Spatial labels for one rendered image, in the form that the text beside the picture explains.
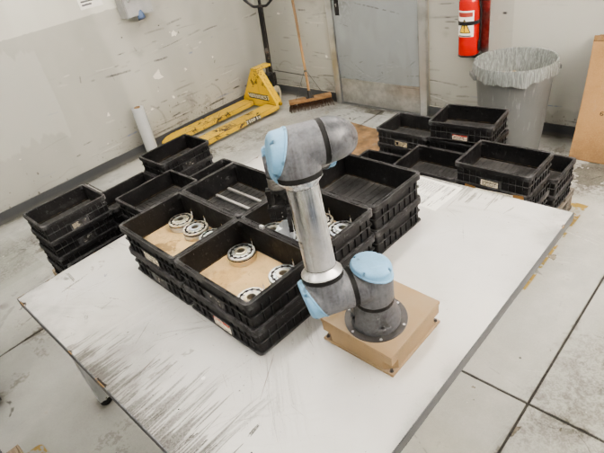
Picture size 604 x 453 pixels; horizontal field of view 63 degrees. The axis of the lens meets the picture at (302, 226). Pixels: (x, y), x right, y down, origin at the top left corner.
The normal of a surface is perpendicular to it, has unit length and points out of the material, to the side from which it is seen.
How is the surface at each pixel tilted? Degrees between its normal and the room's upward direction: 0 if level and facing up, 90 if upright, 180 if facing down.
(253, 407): 0
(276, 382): 0
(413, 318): 4
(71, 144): 90
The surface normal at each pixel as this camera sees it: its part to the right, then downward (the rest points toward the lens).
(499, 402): -0.16, -0.82
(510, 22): -0.67, 0.50
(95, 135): 0.73, 0.28
